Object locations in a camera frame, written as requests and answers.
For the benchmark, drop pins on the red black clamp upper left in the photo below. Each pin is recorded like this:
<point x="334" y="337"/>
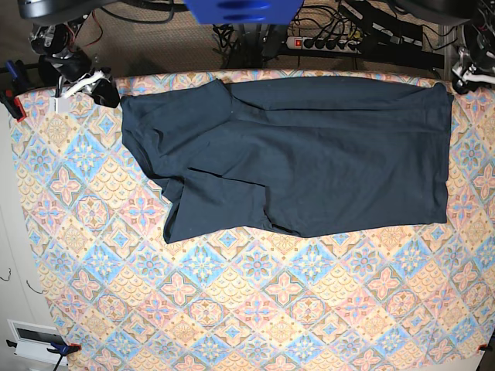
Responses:
<point x="9" y="97"/>

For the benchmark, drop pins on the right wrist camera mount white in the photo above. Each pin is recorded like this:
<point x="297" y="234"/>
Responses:
<point x="87" y="84"/>

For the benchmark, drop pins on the white power strip red switch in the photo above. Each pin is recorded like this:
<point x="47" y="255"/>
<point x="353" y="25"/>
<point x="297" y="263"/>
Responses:
<point x="337" y="45"/>

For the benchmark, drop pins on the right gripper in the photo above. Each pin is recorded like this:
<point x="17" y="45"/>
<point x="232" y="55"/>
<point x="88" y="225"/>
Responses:
<point x="104" y="93"/>

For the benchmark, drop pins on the dark navy t-shirt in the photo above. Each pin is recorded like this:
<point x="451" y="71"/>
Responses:
<point x="306" y="157"/>

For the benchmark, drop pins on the patterned colourful tablecloth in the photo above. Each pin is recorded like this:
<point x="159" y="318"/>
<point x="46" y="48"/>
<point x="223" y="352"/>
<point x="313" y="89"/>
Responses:
<point x="392" y="298"/>

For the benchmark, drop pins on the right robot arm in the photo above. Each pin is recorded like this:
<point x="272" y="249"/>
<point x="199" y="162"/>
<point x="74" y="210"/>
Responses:
<point x="53" y="37"/>

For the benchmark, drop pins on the blue clamp lower left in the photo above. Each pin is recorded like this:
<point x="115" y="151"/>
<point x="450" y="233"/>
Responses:
<point x="58" y="349"/>

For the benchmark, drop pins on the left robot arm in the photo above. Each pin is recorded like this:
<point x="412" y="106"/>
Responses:
<point x="476" y="20"/>

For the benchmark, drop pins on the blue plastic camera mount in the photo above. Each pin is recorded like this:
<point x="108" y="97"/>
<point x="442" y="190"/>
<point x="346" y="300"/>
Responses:
<point x="272" y="12"/>

